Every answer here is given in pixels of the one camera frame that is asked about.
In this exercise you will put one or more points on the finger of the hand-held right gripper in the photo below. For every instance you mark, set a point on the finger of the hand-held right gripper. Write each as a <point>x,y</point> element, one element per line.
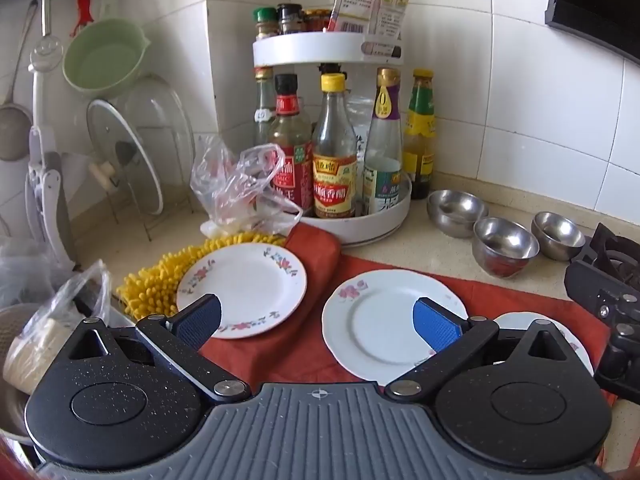
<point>622,355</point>
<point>607,292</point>

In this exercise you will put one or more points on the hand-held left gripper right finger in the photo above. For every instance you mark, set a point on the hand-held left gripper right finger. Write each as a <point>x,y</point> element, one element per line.
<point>435,325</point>

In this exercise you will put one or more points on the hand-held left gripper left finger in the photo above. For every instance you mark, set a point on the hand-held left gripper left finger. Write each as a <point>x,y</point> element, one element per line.
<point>200,317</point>

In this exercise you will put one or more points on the floral white plate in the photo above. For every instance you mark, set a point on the floral white plate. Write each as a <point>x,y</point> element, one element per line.
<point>375,320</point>
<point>510,321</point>
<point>245,280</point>

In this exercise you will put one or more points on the stainless steel bowl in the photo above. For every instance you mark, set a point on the stainless steel bowl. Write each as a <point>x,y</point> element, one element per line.
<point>457,210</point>
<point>557,235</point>
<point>505,245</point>

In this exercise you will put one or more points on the black gas stove grate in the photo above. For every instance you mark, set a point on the black gas stove grate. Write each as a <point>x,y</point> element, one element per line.
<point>612,252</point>

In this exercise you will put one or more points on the yellow chenille mat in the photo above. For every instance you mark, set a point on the yellow chenille mat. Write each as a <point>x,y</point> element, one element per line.
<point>150,285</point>

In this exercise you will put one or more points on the orange-red cloth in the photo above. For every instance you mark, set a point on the orange-red cloth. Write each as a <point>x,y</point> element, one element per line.
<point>320,260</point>

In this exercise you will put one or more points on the crumpled clear plastic bag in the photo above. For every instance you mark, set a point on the crumpled clear plastic bag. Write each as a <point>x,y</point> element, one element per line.
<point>45,300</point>

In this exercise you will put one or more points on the white rim glass lid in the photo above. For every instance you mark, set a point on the white rim glass lid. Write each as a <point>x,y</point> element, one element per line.
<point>125,155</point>

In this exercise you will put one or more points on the purple neck clear bottle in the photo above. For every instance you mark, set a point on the purple neck clear bottle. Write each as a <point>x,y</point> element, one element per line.
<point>384,150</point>

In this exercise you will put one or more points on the red label sauce bottle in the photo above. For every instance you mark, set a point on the red label sauce bottle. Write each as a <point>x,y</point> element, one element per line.
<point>290,155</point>

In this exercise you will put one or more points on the yellow cap vinegar bottle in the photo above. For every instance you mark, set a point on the yellow cap vinegar bottle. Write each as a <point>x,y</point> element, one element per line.
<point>334,160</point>

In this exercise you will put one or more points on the yellow green label bottle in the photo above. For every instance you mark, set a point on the yellow green label bottle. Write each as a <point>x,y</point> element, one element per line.
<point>420,130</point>

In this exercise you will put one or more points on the white kitchen tool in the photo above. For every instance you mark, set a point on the white kitchen tool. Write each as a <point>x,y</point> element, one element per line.
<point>45,185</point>

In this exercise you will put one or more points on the large clear glass lid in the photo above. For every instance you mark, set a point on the large clear glass lid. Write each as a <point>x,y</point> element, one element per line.
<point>165,115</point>

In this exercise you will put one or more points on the slim clear glass bottle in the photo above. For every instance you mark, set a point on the slim clear glass bottle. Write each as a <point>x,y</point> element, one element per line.
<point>262,110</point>

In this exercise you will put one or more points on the metal mesh strainer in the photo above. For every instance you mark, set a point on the metal mesh strainer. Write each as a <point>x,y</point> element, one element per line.
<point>12,132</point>

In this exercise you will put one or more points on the green plastic ladle bowl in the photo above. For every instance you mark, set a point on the green plastic ladle bowl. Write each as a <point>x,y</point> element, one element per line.
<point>102,62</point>

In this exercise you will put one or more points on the black range hood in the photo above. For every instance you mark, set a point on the black range hood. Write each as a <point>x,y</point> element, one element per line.
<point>595,5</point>

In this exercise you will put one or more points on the white two-tier turntable rack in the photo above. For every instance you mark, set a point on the white two-tier turntable rack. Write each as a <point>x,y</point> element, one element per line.
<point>310,47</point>

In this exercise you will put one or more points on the green cap spice jar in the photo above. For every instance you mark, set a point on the green cap spice jar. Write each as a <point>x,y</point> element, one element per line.
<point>265,22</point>

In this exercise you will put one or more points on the metal slotted spatula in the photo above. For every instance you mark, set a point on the metal slotted spatula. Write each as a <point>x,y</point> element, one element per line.
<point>46,52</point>

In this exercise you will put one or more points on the black cap spice jar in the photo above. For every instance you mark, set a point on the black cap spice jar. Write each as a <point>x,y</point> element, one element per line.
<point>291,19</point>

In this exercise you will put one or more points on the red spice jar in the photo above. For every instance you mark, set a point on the red spice jar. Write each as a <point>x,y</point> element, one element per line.
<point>317,20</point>

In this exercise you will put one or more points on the white yellow seasoning packet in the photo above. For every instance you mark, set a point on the white yellow seasoning packet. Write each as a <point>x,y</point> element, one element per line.
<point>392,5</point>

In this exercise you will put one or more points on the red fish-shaped hanger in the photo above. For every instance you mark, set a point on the red fish-shaped hanger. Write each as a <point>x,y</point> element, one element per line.
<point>82,7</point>

